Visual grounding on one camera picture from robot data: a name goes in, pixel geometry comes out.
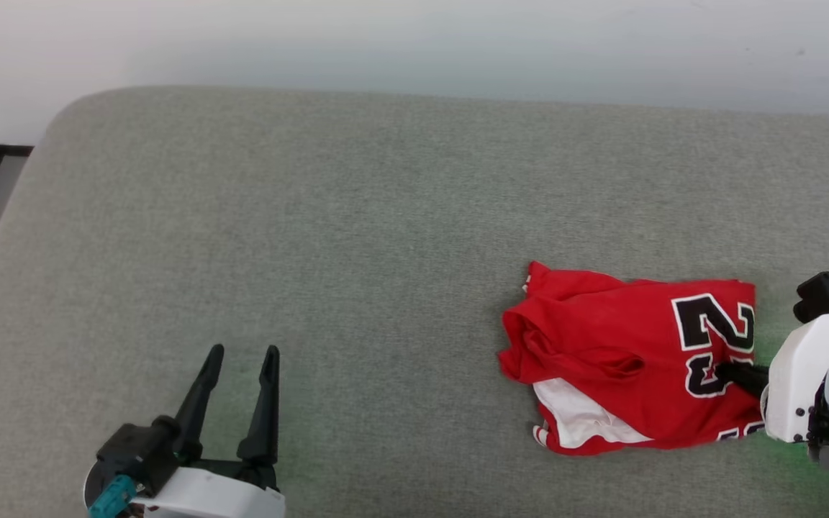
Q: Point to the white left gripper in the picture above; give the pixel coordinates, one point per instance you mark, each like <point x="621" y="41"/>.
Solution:
<point x="220" y="500"/>

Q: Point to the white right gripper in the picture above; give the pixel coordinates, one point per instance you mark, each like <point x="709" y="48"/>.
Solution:
<point x="796" y="381"/>

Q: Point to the red and white basketball jersey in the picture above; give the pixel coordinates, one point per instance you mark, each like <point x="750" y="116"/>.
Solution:
<point x="601" y="324"/>

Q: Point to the grey fabric sofa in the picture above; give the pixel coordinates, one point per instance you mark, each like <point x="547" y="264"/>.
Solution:
<point x="386" y="252"/>

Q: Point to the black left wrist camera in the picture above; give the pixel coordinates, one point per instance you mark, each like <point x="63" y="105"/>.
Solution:
<point x="137" y="450"/>

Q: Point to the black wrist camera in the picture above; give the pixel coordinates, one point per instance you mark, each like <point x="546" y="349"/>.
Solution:
<point x="137" y="450"/>
<point x="821" y="291"/>

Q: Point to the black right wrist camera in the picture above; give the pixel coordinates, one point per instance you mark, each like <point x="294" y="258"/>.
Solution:
<point x="821" y="291"/>

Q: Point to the teal left camera connector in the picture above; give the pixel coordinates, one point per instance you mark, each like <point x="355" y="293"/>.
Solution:
<point x="112" y="498"/>

